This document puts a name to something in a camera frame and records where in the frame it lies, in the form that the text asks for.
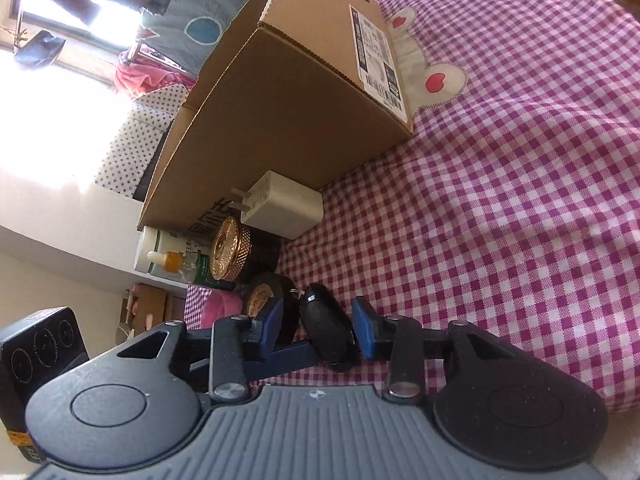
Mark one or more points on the white polka dot cloth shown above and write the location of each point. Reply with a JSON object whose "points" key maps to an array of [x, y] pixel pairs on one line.
{"points": [[135, 145]]}

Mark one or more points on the blue printed blanket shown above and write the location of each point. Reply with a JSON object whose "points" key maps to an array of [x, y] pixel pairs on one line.
{"points": [[210, 5]]}

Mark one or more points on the white plastic bottle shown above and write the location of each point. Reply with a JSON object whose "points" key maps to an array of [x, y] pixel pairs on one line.
{"points": [[160, 252]]}

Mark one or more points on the black tape roll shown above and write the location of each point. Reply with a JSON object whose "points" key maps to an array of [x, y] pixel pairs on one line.
{"points": [[280, 300]]}

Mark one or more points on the dark grey cabinet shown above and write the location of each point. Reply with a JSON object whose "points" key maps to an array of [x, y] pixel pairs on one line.
{"points": [[150, 170]]}

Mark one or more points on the dark hanging cloth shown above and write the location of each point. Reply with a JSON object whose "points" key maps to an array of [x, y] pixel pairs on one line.
{"points": [[40, 50]]}

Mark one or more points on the brown cardboard box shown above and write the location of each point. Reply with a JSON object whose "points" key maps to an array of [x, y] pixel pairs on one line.
{"points": [[280, 110]]}

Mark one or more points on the white plug charger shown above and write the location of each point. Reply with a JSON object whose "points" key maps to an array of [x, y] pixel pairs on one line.
{"points": [[282, 207]]}

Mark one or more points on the glass dropper bottle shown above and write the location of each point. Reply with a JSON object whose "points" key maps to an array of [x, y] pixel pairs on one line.
{"points": [[185, 265]]}

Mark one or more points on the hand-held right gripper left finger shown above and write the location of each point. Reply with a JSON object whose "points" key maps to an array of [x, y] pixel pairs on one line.
{"points": [[267, 327]]}

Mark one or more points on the brown storage cartons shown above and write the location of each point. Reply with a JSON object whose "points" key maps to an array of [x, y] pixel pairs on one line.
{"points": [[150, 305]]}

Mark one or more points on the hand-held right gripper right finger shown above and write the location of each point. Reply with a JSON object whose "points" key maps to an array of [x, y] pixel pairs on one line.
{"points": [[365, 327]]}

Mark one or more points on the purple checkered tablecloth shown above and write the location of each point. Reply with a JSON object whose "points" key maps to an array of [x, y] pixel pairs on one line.
{"points": [[500, 185]]}

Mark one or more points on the black car key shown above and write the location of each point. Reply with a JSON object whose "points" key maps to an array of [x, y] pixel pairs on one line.
{"points": [[325, 325]]}

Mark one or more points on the pink hanging clothes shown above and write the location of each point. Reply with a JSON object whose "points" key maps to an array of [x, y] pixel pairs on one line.
{"points": [[145, 80]]}

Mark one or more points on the black jar with gold lid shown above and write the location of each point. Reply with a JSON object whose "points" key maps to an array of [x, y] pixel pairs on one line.
{"points": [[232, 250]]}

